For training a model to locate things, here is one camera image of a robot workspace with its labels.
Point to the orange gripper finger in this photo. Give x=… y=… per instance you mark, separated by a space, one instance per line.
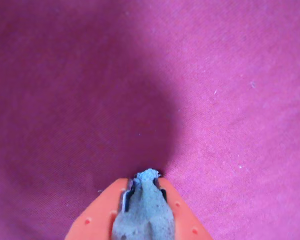
x=100 y=212
x=187 y=220

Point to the grey foam cube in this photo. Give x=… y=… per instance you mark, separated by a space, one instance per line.
x=145 y=215

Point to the maroon trousers cloth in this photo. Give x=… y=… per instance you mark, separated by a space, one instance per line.
x=65 y=87

